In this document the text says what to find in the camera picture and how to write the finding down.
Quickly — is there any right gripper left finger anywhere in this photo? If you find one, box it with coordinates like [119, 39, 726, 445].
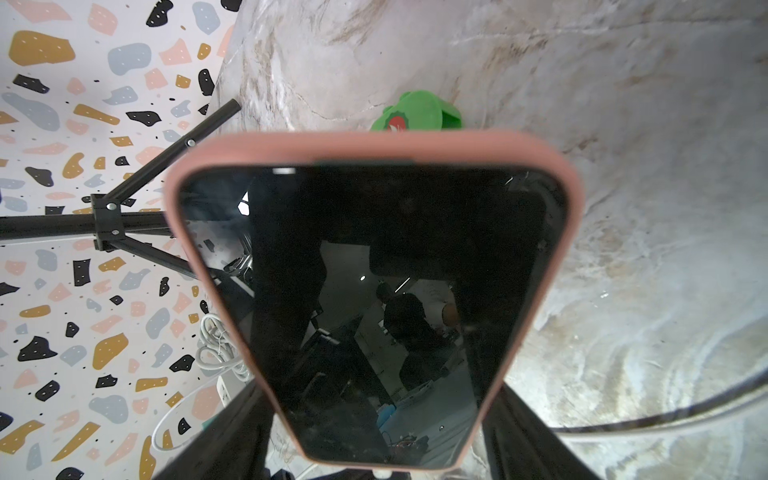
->
[157, 382, 274, 480]

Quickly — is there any black camera on tripod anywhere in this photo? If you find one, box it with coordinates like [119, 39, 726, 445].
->
[1, 99, 242, 278]

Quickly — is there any green tape roll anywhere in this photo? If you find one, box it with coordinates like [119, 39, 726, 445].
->
[370, 90, 463, 132]

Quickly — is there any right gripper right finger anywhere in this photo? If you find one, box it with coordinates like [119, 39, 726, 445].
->
[482, 385, 597, 480]

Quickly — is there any white charging cable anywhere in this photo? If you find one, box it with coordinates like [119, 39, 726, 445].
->
[149, 311, 256, 454]

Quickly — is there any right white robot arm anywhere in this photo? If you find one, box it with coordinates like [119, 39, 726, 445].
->
[548, 370, 767, 436]

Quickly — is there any phone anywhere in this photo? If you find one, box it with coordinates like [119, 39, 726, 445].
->
[165, 130, 584, 471]

